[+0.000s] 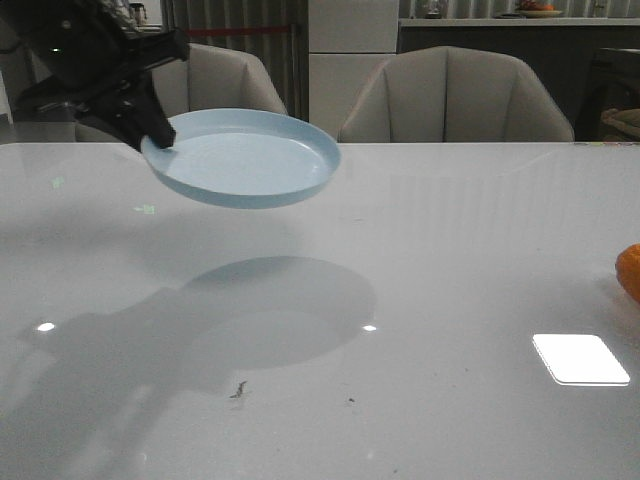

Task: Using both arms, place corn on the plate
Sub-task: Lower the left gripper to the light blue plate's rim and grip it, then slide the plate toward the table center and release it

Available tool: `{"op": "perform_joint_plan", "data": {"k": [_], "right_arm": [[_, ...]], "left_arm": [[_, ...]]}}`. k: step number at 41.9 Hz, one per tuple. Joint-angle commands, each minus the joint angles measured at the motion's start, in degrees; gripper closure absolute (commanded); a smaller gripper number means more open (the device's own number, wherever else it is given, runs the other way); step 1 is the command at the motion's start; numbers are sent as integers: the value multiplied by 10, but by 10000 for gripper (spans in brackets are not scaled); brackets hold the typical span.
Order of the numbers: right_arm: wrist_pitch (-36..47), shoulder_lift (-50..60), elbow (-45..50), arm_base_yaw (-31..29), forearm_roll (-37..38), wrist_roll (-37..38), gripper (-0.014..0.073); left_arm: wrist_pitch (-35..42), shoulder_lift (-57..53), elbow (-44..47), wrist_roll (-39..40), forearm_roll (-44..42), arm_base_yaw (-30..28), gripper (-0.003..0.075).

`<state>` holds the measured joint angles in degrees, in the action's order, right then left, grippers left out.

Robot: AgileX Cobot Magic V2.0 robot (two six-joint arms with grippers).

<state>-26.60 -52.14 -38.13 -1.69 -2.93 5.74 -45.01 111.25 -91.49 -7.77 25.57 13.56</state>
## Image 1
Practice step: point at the dark grey counter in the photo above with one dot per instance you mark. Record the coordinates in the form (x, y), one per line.
(559, 50)

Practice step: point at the orange toy corn cob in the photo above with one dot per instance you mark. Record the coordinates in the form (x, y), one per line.
(627, 266)

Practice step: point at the left beige upholstered chair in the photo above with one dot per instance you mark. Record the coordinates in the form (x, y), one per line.
(212, 78)

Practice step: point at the red barrier belt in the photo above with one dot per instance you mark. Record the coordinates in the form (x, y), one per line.
(241, 31)

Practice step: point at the beige seat cushion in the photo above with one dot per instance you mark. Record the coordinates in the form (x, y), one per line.
(620, 125)

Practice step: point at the fruit bowl on counter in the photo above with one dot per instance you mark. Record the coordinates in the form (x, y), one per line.
(537, 9)

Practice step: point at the beige upholstered chair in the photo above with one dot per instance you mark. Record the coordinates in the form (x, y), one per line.
(453, 94)
(212, 78)

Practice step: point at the light blue round plate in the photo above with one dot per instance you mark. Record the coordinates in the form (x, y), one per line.
(244, 158)

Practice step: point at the right beige upholstered chair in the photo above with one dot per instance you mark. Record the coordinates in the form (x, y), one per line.
(453, 94)

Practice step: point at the dark wooden chair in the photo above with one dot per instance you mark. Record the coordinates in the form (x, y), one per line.
(612, 82)

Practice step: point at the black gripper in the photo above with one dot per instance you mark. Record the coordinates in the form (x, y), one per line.
(98, 61)

